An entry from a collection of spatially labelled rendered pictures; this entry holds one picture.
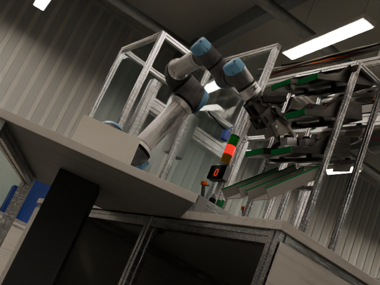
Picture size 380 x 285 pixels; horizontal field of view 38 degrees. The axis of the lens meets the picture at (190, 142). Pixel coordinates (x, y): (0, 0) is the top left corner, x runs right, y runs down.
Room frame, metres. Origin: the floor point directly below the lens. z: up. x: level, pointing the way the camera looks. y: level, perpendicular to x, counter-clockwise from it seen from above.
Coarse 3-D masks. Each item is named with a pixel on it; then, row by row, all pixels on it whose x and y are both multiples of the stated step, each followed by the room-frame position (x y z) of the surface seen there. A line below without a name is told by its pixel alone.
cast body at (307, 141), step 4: (304, 136) 1.94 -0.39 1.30; (308, 136) 1.93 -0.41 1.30; (300, 140) 1.95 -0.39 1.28; (304, 140) 1.93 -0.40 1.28; (308, 140) 1.93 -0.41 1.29; (312, 140) 1.93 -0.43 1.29; (300, 144) 1.95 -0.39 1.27; (304, 144) 1.93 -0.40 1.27; (308, 144) 1.93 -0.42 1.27; (312, 144) 1.93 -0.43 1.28
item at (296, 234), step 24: (192, 216) 1.93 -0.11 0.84; (216, 216) 1.82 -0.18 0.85; (240, 216) 1.71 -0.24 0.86; (168, 240) 2.66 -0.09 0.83; (192, 240) 2.36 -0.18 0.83; (216, 240) 2.13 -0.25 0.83; (312, 240) 1.60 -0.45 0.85; (192, 264) 3.15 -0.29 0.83; (216, 264) 2.75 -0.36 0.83; (240, 264) 2.44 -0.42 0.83; (336, 264) 1.67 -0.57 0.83
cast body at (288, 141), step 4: (284, 136) 1.92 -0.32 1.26; (288, 136) 1.91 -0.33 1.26; (280, 140) 1.93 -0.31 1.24; (284, 140) 1.91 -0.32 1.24; (288, 140) 1.90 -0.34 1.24; (292, 140) 1.91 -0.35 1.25; (296, 140) 1.91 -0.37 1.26; (280, 144) 1.94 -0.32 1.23; (284, 144) 1.92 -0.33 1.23; (288, 144) 1.90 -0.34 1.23; (292, 144) 1.91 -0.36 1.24; (296, 144) 1.92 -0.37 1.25
